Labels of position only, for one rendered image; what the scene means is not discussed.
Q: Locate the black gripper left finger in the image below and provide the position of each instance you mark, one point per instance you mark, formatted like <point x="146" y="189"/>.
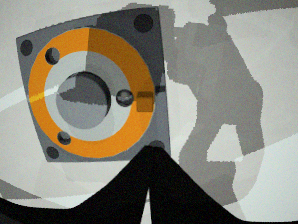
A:
<point x="122" y="201"/>

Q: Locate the orange round plate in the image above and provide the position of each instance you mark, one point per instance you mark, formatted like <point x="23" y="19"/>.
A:
<point x="122" y="66"/>

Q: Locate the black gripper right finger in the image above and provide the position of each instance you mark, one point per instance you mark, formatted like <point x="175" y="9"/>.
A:
<point x="174" y="198"/>

